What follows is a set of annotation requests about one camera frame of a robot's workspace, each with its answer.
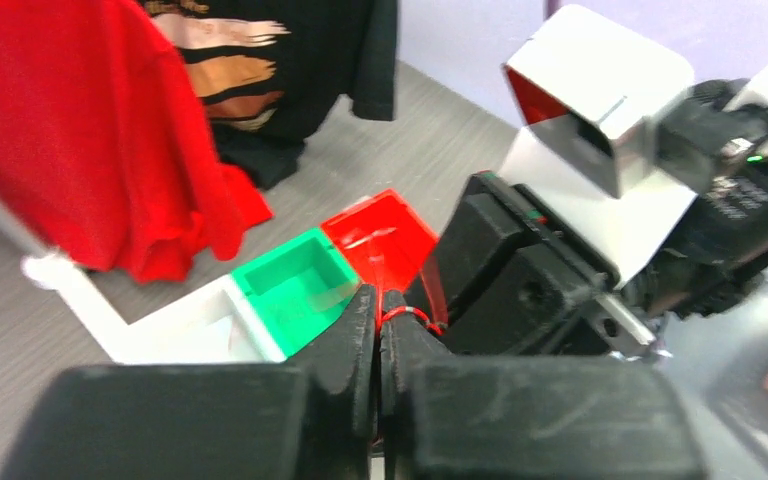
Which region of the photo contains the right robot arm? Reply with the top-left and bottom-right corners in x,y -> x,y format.
405,36 -> 768,360

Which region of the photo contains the white plastic bin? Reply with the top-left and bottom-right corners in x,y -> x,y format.
121,275 -> 287,365

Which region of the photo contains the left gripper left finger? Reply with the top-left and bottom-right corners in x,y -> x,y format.
0,285 -> 378,479

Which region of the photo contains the black printed t-shirt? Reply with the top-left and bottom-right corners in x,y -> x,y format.
143,0 -> 400,190

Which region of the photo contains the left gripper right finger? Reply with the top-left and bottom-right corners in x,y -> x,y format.
379,291 -> 706,479

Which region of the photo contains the green plastic bin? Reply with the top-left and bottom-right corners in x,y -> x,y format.
231,228 -> 360,358

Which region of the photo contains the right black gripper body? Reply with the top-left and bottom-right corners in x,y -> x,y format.
404,171 -> 656,360

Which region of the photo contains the red plastic bin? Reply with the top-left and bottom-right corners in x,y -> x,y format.
321,189 -> 437,291

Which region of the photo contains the red t-shirt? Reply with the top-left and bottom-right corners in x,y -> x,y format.
0,1 -> 272,283

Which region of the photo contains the red wire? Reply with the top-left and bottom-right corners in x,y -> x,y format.
367,251 -> 450,336

